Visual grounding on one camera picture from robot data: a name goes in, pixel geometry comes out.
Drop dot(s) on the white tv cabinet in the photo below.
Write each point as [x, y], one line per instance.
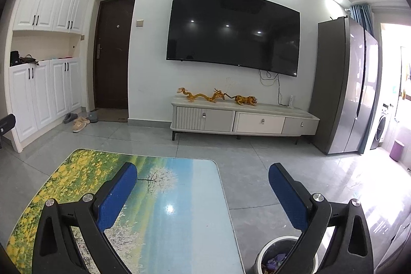
[257, 123]

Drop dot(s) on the table with landscape print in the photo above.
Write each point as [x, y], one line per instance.
[167, 203]

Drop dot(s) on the brown bag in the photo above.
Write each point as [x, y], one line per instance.
[29, 60]

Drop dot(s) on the blue curtain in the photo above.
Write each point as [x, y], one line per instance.
[361, 17]

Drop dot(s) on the white base cabinets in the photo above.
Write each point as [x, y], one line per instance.
[41, 94]

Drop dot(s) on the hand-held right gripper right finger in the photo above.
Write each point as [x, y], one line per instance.
[287, 197]

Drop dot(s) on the black rounded object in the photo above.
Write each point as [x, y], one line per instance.
[6, 124]

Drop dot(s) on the grey white coffee table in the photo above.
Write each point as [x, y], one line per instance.
[395, 248]

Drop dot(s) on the golden dragon figurine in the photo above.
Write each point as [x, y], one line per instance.
[196, 96]
[220, 94]

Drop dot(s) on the gold light switch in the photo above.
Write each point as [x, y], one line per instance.
[139, 23]

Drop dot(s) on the grey double door refrigerator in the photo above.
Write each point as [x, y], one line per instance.
[340, 84]

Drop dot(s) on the white power strip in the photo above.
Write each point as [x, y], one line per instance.
[291, 101]

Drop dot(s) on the black bag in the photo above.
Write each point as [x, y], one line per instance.
[14, 58]

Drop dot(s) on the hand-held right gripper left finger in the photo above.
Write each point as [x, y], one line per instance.
[115, 197]

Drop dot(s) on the brown doormat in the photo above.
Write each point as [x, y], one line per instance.
[112, 116]

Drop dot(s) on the white rimmed bin with black bag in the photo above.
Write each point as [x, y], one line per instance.
[273, 245]

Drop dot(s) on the white washing machine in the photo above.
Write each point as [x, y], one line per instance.
[380, 128]

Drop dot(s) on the grey green slipper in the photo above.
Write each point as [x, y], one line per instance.
[92, 116]

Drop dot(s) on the purple stool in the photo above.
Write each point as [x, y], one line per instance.
[397, 149]

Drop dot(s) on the golden tiger figurine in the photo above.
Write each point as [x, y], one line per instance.
[245, 99]

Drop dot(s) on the beige slippers pair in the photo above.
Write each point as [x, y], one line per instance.
[81, 125]

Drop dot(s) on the purple wrapper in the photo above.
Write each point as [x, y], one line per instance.
[276, 260]

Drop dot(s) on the black wall television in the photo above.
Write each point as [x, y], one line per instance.
[231, 26]

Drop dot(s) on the brown entrance door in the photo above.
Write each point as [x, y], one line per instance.
[112, 52]

